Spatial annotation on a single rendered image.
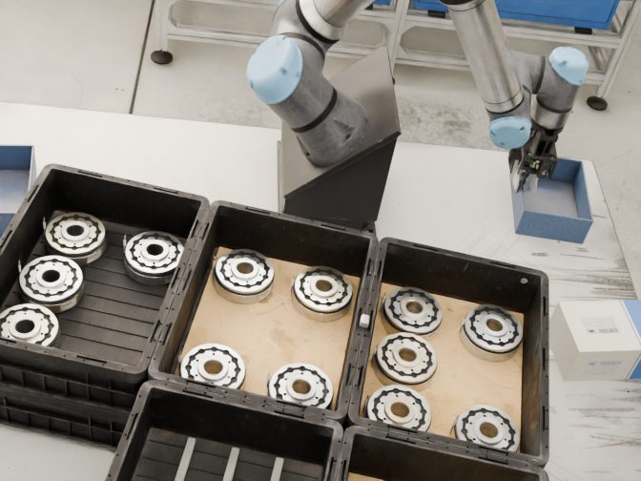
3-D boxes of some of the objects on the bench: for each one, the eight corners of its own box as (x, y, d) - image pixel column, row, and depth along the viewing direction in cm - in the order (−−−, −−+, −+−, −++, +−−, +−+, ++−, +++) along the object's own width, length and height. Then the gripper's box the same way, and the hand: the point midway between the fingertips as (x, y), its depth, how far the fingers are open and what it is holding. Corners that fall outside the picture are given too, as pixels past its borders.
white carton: (637, 328, 191) (654, 299, 185) (660, 377, 183) (679, 348, 177) (544, 331, 188) (558, 301, 181) (563, 382, 179) (579, 351, 173)
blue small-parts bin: (508, 173, 220) (517, 150, 216) (572, 183, 221) (583, 160, 216) (514, 234, 206) (524, 210, 201) (583, 244, 207) (593, 221, 202)
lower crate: (53, 251, 185) (50, 206, 176) (205, 284, 184) (209, 240, 176) (-36, 420, 156) (-46, 376, 148) (143, 461, 156) (143, 419, 147)
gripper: (527, 131, 190) (499, 208, 205) (572, 137, 191) (541, 215, 206) (524, 104, 196) (496, 181, 211) (568, 112, 197) (538, 188, 212)
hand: (519, 185), depth 210 cm, fingers closed
